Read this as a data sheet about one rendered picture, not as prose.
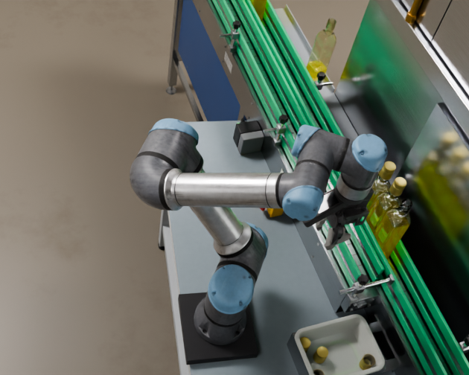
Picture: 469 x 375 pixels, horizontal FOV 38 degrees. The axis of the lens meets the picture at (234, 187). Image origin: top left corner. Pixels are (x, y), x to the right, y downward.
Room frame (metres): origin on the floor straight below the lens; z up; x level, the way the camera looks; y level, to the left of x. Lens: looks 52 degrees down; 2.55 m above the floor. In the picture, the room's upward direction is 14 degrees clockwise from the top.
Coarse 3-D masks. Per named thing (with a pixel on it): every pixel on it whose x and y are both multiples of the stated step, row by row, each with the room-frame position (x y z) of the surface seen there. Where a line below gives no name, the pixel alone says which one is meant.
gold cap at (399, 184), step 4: (396, 180) 1.23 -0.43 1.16; (400, 180) 1.23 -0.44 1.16; (404, 180) 1.24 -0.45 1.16; (392, 184) 1.23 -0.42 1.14; (396, 184) 1.22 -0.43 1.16; (400, 184) 1.22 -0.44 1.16; (404, 184) 1.22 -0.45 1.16; (392, 188) 1.22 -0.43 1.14; (396, 188) 1.21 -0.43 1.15; (400, 188) 1.21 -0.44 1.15; (392, 192) 1.21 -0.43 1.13; (396, 192) 1.21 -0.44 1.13; (400, 192) 1.21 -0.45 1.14
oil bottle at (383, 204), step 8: (384, 192) 1.24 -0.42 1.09; (376, 200) 1.23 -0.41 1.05; (384, 200) 1.21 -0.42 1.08; (392, 200) 1.21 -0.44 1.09; (400, 200) 1.22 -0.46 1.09; (376, 208) 1.22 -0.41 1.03; (384, 208) 1.20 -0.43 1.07; (368, 216) 1.23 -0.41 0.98; (376, 216) 1.21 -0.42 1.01; (368, 224) 1.21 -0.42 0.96; (376, 224) 1.19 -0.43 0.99
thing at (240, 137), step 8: (240, 128) 1.58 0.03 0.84; (248, 128) 1.59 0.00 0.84; (256, 128) 1.60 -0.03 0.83; (240, 136) 1.55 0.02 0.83; (248, 136) 1.55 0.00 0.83; (256, 136) 1.56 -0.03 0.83; (240, 144) 1.54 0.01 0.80; (248, 144) 1.54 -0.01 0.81; (256, 144) 1.56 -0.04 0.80; (240, 152) 1.53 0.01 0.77; (248, 152) 1.54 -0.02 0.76
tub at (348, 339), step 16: (336, 320) 0.94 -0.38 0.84; (352, 320) 0.96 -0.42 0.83; (304, 336) 0.88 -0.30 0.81; (320, 336) 0.91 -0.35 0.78; (336, 336) 0.93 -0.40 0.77; (352, 336) 0.94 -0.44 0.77; (368, 336) 0.92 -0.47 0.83; (304, 352) 0.82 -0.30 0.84; (336, 352) 0.88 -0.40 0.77; (352, 352) 0.89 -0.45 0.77; (368, 352) 0.89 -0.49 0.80; (320, 368) 0.81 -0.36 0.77; (336, 368) 0.83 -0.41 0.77; (352, 368) 0.84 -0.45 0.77
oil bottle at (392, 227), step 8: (392, 208) 1.19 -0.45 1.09; (384, 216) 1.18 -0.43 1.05; (392, 216) 1.17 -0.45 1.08; (408, 216) 1.17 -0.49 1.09; (384, 224) 1.17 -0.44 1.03; (392, 224) 1.15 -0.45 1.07; (400, 224) 1.15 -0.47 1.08; (408, 224) 1.16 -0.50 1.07; (376, 232) 1.18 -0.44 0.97; (384, 232) 1.16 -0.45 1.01; (392, 232) 1.14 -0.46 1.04; (400, 232) 1.16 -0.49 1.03; (384, 240) 1.14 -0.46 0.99; (392, 240) 1.15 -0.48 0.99; (384, 248) 1.14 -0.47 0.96; (392, 248) 1.16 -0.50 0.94
